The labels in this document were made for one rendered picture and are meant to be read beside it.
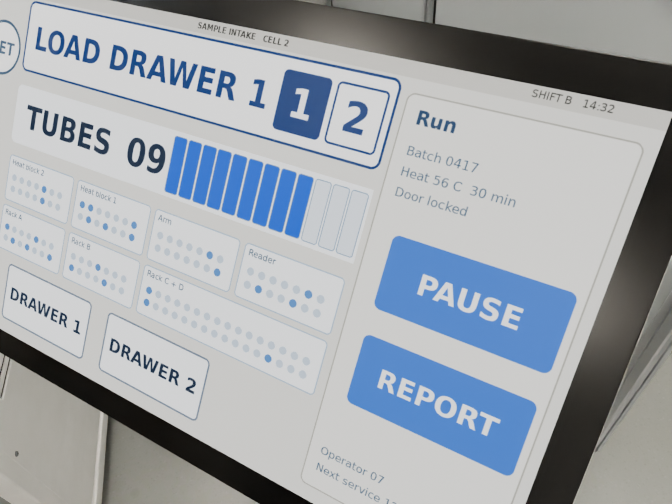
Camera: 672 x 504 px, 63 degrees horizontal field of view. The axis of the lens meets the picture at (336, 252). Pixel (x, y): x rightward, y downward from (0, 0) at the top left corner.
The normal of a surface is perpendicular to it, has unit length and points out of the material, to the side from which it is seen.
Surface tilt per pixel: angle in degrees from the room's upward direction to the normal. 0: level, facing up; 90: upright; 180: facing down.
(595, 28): 90
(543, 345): 50
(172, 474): 0
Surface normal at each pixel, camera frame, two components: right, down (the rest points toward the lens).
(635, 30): -0.95, 0.27
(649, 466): -0.07, -0.68
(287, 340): -0.40, 0.07
